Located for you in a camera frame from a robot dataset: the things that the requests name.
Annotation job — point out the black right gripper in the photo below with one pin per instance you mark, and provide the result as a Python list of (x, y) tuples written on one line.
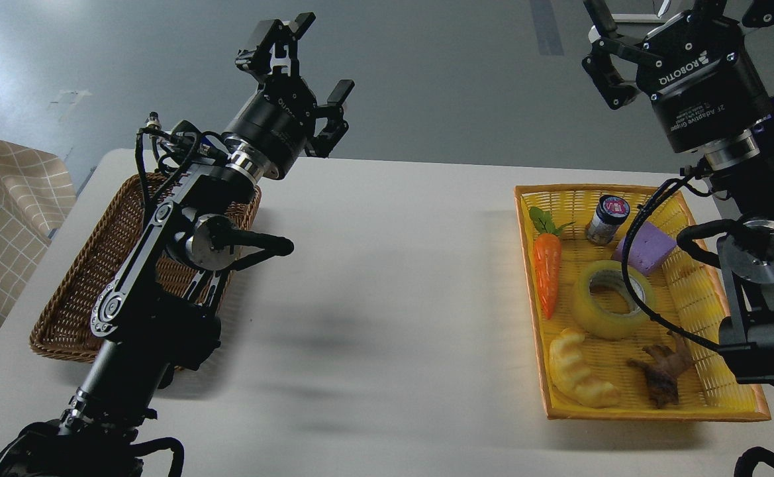
[(704, 79)]

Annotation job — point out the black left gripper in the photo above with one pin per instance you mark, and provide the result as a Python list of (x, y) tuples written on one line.
[(272, 129)]

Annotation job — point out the yellow tape roll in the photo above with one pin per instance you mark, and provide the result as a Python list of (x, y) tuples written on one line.
[(602, 305)]

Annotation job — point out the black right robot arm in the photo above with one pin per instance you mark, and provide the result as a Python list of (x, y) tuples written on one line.
[(742, 249)]

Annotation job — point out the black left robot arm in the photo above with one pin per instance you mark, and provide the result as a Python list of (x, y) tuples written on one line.
[(160, 310)]

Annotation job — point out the small dark jar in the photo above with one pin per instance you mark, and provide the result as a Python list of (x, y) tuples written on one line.
[(611, 212)]

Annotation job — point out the purple foam block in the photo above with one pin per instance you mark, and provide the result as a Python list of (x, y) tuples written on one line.
[(650, 249)]

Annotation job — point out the orange toy carrot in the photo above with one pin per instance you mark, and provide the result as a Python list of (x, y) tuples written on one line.
[(546, 258)]

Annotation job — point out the yellow plastic basket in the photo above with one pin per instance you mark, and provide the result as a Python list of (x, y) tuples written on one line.
[(707, 392)]

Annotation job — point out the brown wicker basket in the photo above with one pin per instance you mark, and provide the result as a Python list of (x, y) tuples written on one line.
[(62, 331)]

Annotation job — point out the toy croissant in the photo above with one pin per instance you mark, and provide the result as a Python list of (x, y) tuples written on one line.
[(572, 375)]

